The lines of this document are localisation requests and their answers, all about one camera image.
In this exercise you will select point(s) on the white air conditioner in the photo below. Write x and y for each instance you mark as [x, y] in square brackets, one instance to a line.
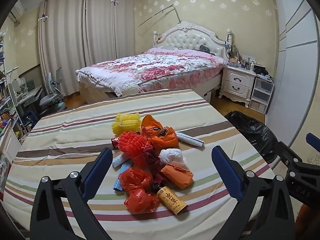
[16, 11]

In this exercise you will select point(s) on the grey office chair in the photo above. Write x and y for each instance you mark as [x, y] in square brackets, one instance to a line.
[50, 100]

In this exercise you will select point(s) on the red plastic bag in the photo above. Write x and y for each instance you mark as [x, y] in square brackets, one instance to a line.
[136, 180]

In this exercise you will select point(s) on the striped tablecloth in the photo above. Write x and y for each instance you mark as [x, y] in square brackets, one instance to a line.
[75, 130]

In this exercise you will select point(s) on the white cardboard box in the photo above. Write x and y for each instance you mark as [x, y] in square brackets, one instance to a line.
[208, 95]

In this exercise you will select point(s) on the blue packet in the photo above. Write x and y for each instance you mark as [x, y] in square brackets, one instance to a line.
[118, 183]

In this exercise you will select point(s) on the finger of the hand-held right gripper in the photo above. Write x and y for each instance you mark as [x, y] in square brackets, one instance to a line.
[313, 141]
[287, 152]

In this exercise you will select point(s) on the beige curtain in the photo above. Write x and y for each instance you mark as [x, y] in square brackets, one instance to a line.
[75, 42]

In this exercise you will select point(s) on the black trash bag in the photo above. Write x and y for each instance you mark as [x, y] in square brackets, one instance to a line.
[255, 132]

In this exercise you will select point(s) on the dark clothes pile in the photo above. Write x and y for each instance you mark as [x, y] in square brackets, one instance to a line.
[261, 70]

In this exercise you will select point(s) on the floral blanket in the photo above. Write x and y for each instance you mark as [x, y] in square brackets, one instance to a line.
[150, 67]

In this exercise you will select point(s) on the white nightstand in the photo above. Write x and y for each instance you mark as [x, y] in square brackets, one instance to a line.
[236, 80]

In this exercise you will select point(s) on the orange plastic bag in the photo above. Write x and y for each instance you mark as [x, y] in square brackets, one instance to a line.
[162, 140]

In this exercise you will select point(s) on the grey desk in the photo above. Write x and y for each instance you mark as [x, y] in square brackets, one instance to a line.
[30, 93]

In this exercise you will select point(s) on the white plastic bag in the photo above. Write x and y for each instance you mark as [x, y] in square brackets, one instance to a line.
[171, 156]

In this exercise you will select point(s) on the cluster of small bottles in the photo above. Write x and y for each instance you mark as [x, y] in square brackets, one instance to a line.
[240, 61]

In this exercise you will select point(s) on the white sliding wardrobe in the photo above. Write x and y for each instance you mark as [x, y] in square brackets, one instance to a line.
[295, 67]

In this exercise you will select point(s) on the orange paper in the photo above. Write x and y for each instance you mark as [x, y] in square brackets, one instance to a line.
[177, 176]

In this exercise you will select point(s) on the small white tube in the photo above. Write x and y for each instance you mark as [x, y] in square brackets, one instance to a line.
[120, 160]

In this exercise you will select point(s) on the dark cloth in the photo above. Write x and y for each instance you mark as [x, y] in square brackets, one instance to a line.
[205, 49]

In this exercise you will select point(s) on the brown labelled bottle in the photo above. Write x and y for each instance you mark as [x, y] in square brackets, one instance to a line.
[172, 201]

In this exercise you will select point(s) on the white tufted bed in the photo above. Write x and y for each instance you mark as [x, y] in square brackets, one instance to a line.
[180, 40]

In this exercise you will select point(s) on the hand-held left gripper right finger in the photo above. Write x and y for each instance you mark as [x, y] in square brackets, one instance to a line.
[227, 170]

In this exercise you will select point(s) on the bookshelf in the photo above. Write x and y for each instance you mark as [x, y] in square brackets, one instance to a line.
[6, 100]

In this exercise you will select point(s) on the red foam net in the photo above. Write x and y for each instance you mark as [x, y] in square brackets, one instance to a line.
[130, 143]

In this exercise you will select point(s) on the white paper tube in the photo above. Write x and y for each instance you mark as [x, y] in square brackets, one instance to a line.
[190, 139]

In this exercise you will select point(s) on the yellow foam net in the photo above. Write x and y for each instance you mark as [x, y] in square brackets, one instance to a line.
[125, 125]

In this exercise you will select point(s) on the clear plastic drawer unit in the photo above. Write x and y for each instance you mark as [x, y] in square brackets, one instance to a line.
[261, 92]

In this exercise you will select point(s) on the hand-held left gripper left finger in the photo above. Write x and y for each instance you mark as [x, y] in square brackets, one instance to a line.
[96, 172]

